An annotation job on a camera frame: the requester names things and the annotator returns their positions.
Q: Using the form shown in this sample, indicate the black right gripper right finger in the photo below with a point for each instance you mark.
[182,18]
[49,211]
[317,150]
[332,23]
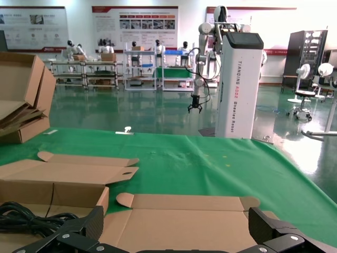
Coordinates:
[271,232]

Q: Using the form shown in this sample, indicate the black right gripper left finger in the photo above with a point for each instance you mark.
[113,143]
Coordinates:
[79,232]

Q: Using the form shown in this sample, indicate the green table cloth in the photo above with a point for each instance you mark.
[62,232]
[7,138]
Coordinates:
[210,168]

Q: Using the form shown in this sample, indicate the black rolling stool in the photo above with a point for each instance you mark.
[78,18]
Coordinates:
[305,93]

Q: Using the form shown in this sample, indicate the white wheeled robot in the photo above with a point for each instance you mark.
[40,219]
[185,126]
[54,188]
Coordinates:
[237,92]

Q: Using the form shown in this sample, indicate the white standing fan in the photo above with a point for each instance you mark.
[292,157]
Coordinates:
[302,71]
[325,69]

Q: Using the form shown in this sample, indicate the low metal roller rack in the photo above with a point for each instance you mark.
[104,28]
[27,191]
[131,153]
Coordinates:
[84,63]

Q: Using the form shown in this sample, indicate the white metal shelf rack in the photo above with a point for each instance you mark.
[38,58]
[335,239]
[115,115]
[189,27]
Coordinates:
[126,68]
[158,79]

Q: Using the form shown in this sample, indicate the small brown carton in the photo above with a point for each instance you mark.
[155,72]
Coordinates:
[79,58]
[138,48]
[108,57]

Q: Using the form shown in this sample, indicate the dark equipment cabinet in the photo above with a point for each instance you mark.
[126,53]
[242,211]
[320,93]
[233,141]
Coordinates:
[296,58]

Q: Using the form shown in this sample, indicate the white black humanoid robot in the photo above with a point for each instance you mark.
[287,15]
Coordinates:
[185,44]
[134,44]
[158,48]
[70,48]
[106,48]

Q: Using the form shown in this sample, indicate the green plastic crate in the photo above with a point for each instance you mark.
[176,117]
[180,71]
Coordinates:
[173,73]

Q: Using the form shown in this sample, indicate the blue plastic tray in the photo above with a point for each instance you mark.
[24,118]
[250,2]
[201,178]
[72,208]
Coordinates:
[173,52]

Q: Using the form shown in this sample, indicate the white desk frame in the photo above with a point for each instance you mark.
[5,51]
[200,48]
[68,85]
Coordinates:
[331,113]

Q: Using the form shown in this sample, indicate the white red wall poster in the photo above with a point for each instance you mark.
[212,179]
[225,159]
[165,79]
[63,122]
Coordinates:
[105,23]
[209,14]
[31,26]

